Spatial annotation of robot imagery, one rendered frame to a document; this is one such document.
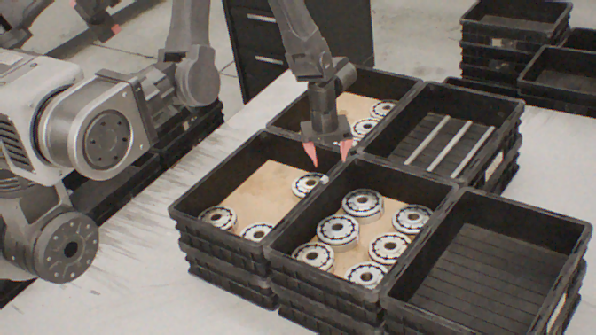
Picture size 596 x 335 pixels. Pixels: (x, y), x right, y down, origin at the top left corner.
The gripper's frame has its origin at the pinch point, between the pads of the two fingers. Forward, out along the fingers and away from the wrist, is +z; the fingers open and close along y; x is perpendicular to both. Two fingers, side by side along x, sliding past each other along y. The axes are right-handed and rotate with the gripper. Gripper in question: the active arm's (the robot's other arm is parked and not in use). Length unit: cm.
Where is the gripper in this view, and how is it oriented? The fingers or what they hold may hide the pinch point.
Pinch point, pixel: (329, 159)
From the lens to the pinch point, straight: 157.5
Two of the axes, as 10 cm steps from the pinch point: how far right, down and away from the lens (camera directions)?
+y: -9.8, 1.9, -0.6
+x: 1.6, 5.7, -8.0
